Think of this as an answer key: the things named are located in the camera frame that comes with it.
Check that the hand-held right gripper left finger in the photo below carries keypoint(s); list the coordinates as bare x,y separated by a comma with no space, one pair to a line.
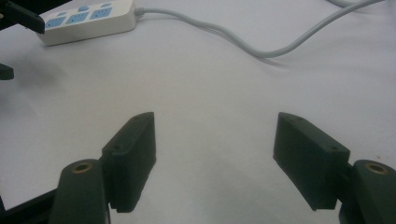
132,161

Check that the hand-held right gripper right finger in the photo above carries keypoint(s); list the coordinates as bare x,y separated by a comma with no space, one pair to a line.
308,161

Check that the white power strip blue sockets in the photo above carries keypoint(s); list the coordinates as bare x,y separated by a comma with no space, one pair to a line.
90,26

